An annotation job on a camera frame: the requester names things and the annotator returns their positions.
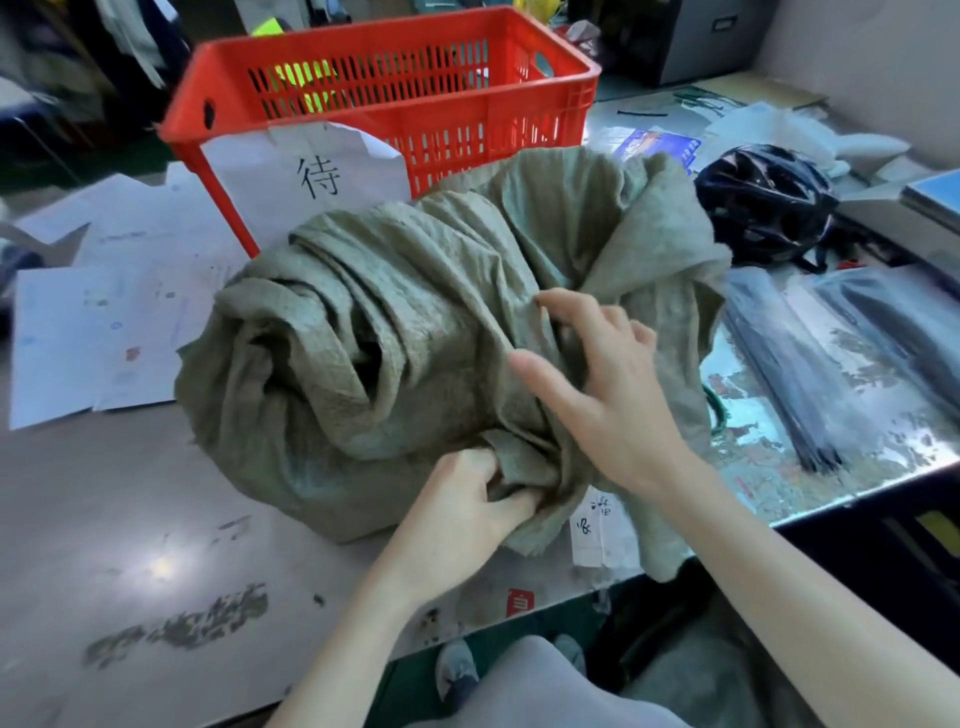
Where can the person's right hand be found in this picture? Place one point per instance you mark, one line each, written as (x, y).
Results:
(622, 405)

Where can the person's left hand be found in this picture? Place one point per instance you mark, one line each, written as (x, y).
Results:
(450, 525)

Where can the person's right thumb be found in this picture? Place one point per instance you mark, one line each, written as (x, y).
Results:
(551, 390)

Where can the person's left thumb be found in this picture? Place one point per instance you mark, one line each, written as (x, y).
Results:
(517, 506)

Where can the green woven sack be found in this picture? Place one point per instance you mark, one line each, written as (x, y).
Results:
(420, 300)

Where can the person's left forearm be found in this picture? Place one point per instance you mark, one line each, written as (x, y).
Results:
(337, 660)

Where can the person's right forearm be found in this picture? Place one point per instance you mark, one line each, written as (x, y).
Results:
(795, 607)

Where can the small white paper label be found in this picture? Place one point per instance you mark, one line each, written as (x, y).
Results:
(600, 532)

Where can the red square sticker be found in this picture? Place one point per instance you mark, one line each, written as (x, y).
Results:
(520, 603)

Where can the person's grey shoe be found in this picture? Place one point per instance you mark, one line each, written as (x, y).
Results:
(456, 671)
(570, 652)

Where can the person's grey trouser leg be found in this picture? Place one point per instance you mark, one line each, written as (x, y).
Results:
(540, 694)

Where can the grey green cloth bundle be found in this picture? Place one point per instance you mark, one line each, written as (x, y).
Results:
(712, 675)

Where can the blue leaflet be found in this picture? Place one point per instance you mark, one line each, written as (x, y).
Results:
(660, 146)

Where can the red plastic basket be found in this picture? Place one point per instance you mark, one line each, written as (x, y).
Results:
(450, 127)

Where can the black bicycle helmet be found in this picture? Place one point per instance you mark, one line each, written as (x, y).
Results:
(765, 199)

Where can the white paper sign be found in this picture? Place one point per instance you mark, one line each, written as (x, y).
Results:
(300, 180)

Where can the white plastic bags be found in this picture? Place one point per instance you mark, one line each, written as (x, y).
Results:
(795, 135)

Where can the black plastic crate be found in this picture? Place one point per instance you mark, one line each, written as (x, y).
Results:
(885, 540)

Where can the brown cardboard sheet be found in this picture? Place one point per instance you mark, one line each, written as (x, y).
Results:
(776, 90)

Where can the grey metal cabinet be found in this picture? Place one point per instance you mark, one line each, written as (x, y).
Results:
(697, 37)

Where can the white paper sheet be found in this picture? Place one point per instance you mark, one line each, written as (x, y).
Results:
(142, 221)
(67, 345)
(165, 330)

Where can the yellow high-visibility vest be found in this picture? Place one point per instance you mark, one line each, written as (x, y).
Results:
(304, 79)

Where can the blue folder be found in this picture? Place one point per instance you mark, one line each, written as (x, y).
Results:
(934, 195)

